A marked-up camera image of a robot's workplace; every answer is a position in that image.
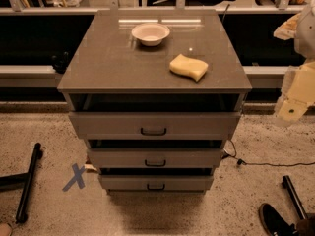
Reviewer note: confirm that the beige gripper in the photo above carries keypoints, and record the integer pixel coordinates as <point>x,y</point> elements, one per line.
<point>305,38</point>

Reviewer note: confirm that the grey top drawer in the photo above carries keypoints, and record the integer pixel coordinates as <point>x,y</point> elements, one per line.
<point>154,126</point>

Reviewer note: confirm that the grey drawer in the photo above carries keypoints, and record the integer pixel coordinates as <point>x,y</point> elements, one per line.
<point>155,158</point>
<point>154,126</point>
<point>156,183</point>

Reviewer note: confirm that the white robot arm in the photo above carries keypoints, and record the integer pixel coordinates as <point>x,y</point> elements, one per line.
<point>304,40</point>

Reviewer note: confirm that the grey bottom drawer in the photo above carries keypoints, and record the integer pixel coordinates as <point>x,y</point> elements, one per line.
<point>156,183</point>

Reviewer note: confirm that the grey middle drawer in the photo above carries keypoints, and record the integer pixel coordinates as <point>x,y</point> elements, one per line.
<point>155,158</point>

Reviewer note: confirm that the yellow sponge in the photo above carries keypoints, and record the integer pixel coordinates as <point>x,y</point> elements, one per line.
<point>188,67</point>

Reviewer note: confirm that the white bowl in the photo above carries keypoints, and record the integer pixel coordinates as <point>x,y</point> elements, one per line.
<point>151,34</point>

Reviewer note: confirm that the black shoe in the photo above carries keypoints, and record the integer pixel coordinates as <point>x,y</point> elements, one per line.
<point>273,223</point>

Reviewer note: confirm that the blue tape cross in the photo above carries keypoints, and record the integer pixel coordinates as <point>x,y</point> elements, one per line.
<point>76,179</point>

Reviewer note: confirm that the black stand leg left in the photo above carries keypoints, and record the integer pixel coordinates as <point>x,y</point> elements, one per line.
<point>23,181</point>

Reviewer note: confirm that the black clamp on rail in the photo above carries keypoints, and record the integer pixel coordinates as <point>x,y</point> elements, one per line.
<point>60,63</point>

